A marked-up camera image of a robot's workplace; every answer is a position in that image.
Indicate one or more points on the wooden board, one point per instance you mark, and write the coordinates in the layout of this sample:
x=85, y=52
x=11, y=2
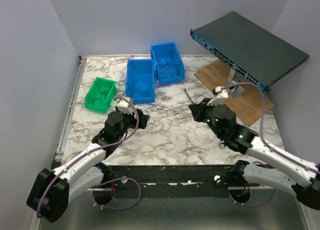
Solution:
x=247, y=105

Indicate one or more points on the blue plastic bin right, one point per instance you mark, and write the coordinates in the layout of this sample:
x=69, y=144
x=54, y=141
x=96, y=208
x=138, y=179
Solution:
x=169, y=66

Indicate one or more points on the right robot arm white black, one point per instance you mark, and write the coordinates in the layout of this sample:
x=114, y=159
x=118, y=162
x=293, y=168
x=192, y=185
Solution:
x=288, y=173

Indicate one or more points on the small silver wrench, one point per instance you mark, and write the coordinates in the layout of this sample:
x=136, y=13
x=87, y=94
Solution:
x=187, y=95

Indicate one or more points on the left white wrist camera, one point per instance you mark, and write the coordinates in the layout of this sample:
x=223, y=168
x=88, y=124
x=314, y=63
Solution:
x=123, y=107

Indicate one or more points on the blue plastic bin left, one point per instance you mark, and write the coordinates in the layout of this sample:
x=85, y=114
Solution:
x=140, y=80

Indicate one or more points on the aluminium frame rail left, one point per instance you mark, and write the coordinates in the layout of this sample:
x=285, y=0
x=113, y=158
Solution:
x=70, y=110

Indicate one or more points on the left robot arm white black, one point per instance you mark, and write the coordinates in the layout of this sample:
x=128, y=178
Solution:
x=53, y=190

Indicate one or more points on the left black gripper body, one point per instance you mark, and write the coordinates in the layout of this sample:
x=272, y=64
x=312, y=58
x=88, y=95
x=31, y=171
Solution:
x=141, y=123

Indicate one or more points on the green plastic bin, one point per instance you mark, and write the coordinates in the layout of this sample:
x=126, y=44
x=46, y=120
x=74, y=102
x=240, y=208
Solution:
x=100, y=95

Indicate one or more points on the metal switch stand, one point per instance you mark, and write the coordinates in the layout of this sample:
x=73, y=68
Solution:
x=233, y=89

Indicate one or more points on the large ratchet wrench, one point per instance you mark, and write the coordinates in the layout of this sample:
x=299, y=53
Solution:
x=222, y=145

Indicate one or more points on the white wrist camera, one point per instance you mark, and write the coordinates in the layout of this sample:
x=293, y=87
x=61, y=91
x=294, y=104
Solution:
x=123, y=107
x=220, y=96

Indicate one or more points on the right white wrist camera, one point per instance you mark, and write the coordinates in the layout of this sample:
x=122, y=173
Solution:
x=220, y=96

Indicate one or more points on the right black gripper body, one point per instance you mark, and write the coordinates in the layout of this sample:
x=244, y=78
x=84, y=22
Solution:
x=204, y=113

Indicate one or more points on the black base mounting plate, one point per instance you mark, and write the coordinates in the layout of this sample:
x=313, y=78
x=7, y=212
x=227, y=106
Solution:
x=159, y=181

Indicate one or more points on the blue plastic bin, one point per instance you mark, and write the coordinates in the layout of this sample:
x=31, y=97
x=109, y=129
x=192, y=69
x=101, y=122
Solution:
x=140, y=80
x=169, y=66

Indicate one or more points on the dark network switch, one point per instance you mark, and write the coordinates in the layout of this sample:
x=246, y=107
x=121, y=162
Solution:
x=253, y=52

